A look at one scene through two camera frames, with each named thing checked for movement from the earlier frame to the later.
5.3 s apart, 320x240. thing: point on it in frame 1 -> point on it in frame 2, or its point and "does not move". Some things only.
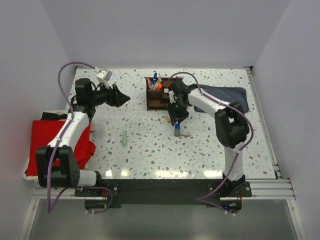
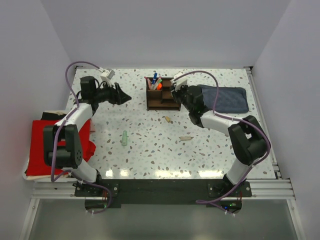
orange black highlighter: x=159 y=86 does not move
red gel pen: x=149 y=82 does not move
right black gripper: x=174 y=115 -> x=176 y=93
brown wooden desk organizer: x=157 y=99 does not move
